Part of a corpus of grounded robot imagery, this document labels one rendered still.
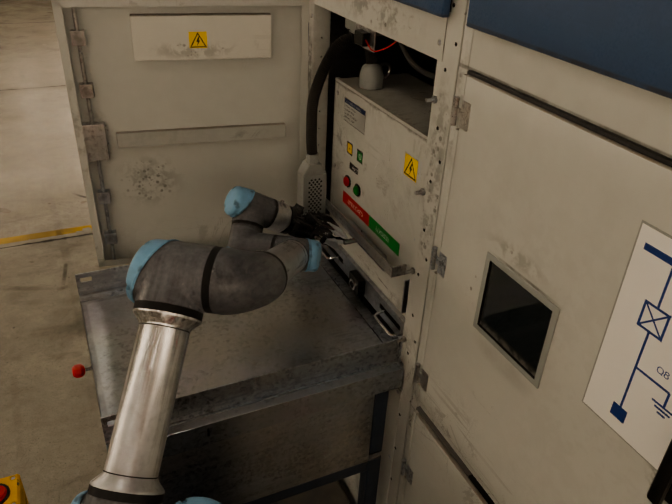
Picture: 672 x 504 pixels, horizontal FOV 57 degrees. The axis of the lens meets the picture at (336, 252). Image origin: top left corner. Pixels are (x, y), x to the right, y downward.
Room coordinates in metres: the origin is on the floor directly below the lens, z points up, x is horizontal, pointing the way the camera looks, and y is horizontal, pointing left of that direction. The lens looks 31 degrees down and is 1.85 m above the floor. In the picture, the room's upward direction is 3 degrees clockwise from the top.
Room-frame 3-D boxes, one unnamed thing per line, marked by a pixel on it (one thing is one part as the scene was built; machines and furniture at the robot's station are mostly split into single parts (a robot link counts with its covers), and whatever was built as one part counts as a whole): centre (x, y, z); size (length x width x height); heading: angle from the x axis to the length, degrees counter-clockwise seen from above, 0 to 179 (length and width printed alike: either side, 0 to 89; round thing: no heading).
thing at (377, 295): (1.45, -0.09, 0.89); 0.54 x 0.05 x 0.06; 26
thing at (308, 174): (1.60, 0.07, 1.09); 0.08 x 0.05 x 0.17; 116
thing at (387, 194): (1.44, -0.08, 1.15); 0.48 x 0.01 x 0.48; 26
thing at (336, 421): (1.27, 0.26, 0.46); 0.64 x 0.58 x 0.66; 116
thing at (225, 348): (1.27, 0.26, 0.82); 0.68 x 0.62 x 0.06; 116
